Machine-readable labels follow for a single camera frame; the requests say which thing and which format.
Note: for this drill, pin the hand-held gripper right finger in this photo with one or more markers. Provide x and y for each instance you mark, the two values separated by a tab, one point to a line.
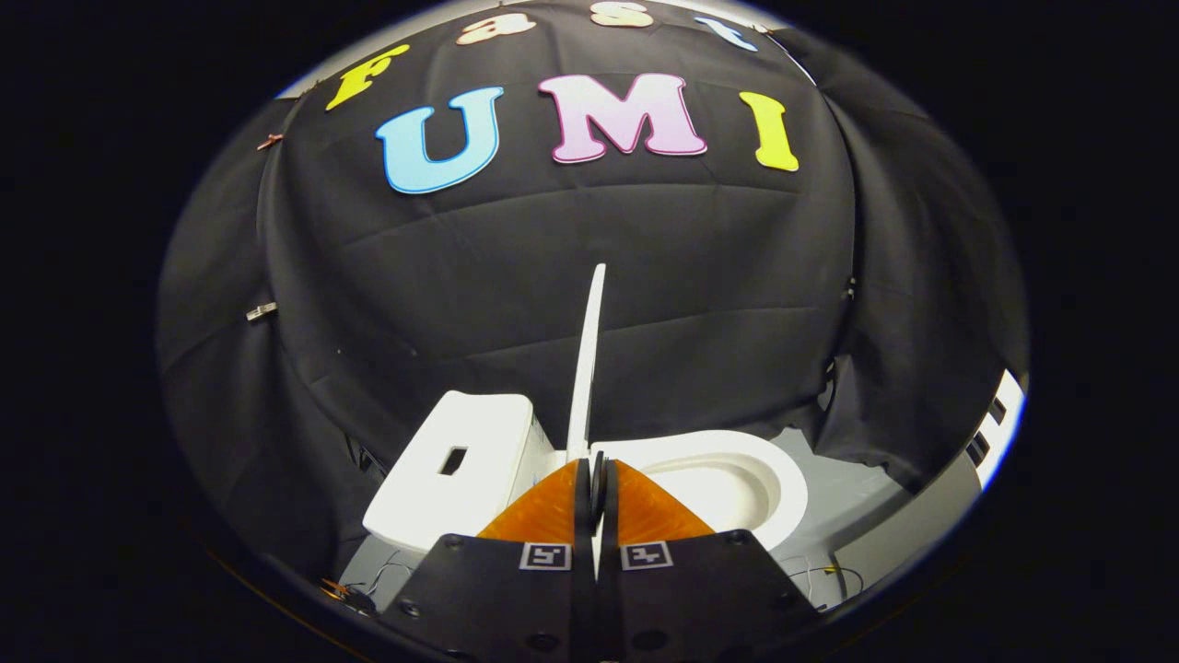
682	599

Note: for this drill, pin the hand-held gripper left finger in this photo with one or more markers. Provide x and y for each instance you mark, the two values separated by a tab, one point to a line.
516	599

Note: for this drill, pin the white toilet lid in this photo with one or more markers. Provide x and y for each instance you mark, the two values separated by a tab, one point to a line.
587	368

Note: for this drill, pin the white toilet seat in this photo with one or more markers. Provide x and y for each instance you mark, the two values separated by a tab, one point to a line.
783	479

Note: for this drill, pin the white toilet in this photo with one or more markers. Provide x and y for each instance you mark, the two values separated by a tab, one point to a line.
479	433

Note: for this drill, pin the black backdrop cloth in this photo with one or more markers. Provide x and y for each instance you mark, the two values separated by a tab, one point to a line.
553	258

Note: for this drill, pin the silver cloth clip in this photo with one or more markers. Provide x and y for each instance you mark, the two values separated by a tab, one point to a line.
261	311

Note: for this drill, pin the copper cloth clip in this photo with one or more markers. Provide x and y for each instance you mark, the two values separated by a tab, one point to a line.
270	141

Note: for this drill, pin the white frame with dark holes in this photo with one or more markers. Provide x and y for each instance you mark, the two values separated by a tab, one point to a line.
999	433

